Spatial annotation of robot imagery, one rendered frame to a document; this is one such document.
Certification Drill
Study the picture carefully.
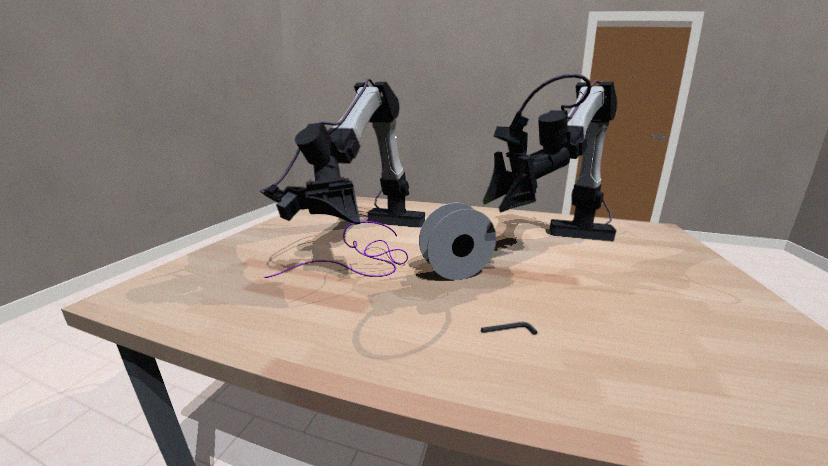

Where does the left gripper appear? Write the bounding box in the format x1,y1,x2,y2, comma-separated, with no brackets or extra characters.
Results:
483,150,552,213

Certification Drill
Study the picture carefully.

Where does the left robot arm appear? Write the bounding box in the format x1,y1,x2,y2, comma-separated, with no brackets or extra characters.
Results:
493,82,617,234

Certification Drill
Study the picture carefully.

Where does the grey cable reel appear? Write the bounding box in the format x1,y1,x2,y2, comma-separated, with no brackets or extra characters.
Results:
419,203,496,280

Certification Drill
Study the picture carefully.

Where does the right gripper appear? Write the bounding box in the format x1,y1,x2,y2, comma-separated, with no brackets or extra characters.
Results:
305,166,360,224

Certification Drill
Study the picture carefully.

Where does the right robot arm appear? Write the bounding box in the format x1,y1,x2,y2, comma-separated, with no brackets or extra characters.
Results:
267,82,425,221

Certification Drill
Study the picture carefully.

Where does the black hex key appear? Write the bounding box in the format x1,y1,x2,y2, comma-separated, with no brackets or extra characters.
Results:
481,322,538,335

